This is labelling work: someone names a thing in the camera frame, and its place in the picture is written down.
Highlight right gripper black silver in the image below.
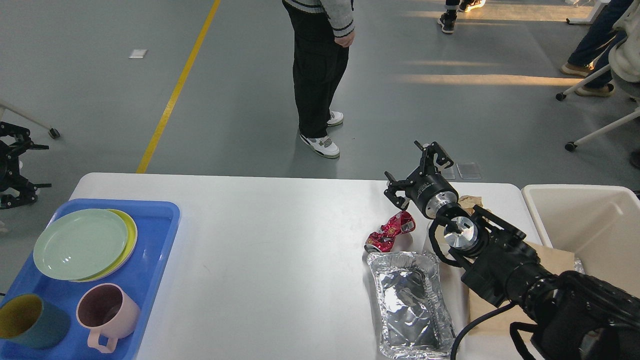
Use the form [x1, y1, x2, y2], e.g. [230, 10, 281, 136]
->
[384, 140, 460, 220]

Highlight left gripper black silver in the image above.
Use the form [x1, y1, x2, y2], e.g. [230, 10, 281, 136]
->
[0, 121, 52, 210]

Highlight green plate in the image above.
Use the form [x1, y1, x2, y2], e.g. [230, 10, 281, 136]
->
[32, 208, 129, 281]

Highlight pink mug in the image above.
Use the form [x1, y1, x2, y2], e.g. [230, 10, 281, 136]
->
[75, 283, 141, 354]

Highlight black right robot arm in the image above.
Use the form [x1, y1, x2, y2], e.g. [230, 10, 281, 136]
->
[384, 141, 640, 360]

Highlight clear floor plate right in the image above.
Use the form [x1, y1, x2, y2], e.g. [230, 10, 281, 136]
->
[456, 162, 483, 180]

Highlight crumpled brown paper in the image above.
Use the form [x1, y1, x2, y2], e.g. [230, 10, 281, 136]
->
[457, 194, 483, 216]

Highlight crushed red can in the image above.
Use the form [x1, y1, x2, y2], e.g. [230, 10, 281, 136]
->
[363, 210, 416, 254]

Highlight yellow plate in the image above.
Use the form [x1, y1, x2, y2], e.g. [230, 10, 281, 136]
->
[71, 208, 138, 283]

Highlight aluminium foil tray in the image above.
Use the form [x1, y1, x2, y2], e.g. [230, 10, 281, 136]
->
[366, 251, 457, 360]

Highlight blue plastic tray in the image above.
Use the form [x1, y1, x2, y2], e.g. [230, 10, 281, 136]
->
[0, 199, 180, 360]

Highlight teal yellow cup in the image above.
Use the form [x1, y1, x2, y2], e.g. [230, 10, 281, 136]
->
[0, 293, 71, 349]

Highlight white office chair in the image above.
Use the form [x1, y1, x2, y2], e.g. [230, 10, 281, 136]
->
[555, 60, 639, 153]

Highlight person in black coat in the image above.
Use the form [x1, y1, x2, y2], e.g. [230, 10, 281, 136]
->
[438, 0, 486, 35]

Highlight person in grey sweater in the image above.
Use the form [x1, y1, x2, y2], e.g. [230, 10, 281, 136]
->
[281, 0, 355, 158]

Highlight beige plastic bin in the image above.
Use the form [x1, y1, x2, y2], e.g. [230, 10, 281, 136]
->
[522, 184, 640, 297]

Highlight person in blue jeans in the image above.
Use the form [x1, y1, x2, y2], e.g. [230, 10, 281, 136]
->
[560, 0, 633, 97]

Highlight seated person in white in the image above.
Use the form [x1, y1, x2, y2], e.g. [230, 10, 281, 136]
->
[608, 0, 640, 101]

